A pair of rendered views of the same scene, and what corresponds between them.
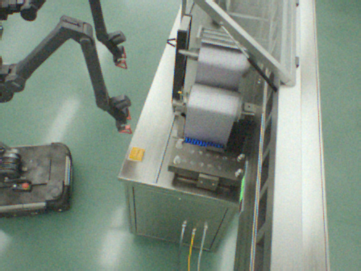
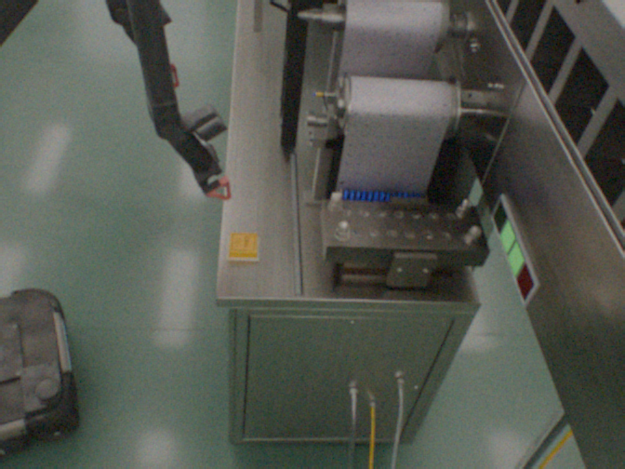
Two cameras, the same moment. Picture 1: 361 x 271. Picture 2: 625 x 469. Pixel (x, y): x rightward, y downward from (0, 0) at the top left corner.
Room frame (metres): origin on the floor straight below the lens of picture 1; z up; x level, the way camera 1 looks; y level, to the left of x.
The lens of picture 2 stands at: (0.00, 0.32, 2.05)
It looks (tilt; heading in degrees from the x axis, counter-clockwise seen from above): 46 degrees down; 345
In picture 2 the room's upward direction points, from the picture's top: 8 degrees clockwise
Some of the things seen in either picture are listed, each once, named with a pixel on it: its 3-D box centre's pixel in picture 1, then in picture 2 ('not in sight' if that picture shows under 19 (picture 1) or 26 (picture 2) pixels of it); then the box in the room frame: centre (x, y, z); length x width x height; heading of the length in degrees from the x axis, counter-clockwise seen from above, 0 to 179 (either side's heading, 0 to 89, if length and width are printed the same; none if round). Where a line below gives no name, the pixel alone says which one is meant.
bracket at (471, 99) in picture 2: (250, 107); (472, 98); (1.13, -0.32, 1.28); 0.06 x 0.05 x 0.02; 84
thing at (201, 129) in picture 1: (206, 131); (387, 167); (1.09, -0.13, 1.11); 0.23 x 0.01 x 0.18; 84
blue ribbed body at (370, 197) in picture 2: (204, 143); (383, 197); (1.07, -0.13, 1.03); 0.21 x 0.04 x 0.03; 84
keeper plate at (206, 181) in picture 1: (207, 182); (410, 270); (0.87, -0.17, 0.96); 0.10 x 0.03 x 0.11; 84
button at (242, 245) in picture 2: (136, 153); (243, 245); (1.02, 0.23, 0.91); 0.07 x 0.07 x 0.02; 84
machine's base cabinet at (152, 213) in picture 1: (206, 87); (312, 137); (2.09, -0.17, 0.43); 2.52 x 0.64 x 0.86; 174
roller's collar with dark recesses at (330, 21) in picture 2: (195, 54); (333, 18); (1.41, -0.02, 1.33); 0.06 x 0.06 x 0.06; 84
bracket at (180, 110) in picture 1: (180, 118); (319, 157); (1.20, 0.02, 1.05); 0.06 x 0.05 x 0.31; 84
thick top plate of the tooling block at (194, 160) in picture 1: (208, 163); (402, 233); (0.96, -0.16, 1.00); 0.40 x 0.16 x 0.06; 84
